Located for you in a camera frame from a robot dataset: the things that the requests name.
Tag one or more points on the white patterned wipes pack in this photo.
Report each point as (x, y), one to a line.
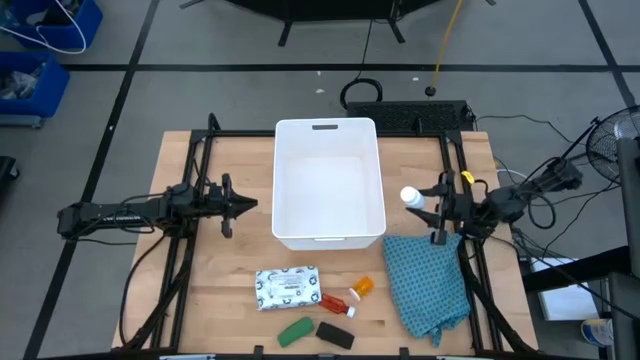
(287, 287)

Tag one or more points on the green block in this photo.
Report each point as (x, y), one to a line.
(296, 331)

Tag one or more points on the black beam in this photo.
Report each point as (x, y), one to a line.
(575, 272)

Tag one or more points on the white flat box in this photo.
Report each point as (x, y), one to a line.
(565, 300)

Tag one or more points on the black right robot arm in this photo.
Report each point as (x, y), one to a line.
(510, 200)

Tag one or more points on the red bottle white cap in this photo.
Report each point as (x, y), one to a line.
(332, 303)

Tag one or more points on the grey post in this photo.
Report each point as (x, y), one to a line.
(629, 200)

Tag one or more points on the black object at floor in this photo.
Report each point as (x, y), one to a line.
(6, 172)

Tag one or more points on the blue patterned cloth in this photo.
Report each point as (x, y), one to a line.
(425, 285)

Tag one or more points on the small white bottle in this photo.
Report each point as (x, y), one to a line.
(411, 196)

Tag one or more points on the black standing fan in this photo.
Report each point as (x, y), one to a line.
(612, 140)

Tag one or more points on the white tape roll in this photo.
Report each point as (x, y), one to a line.
(596, 331)

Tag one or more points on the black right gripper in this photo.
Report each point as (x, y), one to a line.
(442, 215)

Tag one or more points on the black metal rig frame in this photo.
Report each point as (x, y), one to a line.
(200, 150)

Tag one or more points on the black rectangular block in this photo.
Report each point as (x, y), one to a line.
(335, 335)

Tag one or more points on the white plastic basket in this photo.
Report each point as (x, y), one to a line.
(327, 200)

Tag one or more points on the black table stand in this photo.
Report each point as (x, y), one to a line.
(330, 7)

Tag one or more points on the orange pill bottle white cap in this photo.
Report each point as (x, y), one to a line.
(363, 286)

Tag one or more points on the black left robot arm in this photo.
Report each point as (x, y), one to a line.
(130, 210)

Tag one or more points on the blue plastic storage bin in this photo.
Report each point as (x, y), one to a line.
(75, 30)
(50, 95)

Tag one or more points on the yellow tag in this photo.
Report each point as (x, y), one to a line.
(467, 176)

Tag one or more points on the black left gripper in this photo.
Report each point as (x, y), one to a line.
(227, 210)

